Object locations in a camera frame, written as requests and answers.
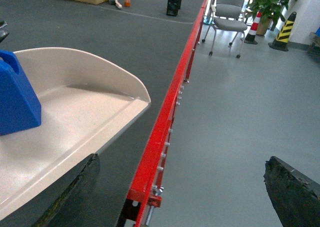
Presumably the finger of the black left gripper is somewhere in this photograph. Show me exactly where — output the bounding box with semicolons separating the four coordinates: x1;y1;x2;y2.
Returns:
0;20;10;42

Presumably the orange bottle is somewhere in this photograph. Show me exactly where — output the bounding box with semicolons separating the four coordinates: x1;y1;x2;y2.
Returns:
124;0;131;8

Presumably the yellow black traffic cone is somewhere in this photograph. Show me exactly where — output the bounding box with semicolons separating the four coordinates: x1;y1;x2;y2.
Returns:
268;11;297;52

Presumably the grey office chair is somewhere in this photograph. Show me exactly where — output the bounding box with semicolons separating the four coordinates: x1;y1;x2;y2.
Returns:
201;0;249;59

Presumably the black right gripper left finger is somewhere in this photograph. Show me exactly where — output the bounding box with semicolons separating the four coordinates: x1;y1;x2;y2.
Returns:
33;153;101;227

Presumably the blue plastic part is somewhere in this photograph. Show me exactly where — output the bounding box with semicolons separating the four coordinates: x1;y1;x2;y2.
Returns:
0;50;42;136

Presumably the green potted plant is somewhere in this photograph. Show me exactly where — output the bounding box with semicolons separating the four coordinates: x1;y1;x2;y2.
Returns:
248;0;297;36

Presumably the wooden handled brush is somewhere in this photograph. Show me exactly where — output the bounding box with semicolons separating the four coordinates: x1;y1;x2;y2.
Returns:
108;0;123;9

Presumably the red table frame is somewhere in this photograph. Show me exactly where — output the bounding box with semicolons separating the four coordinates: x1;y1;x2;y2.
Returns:
116;0;209;227

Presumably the red white traffic cone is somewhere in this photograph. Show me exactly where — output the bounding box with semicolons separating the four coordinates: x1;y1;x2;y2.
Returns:
244;11;262;45

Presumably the beige plastic dustpan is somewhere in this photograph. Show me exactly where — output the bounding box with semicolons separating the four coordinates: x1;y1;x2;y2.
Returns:
0;47;151;219

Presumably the black crate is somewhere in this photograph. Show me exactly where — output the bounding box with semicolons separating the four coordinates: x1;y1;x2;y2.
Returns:
166;0;182;17

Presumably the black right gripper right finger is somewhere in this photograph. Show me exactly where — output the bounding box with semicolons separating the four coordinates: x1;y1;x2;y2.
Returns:
263;156;320;227

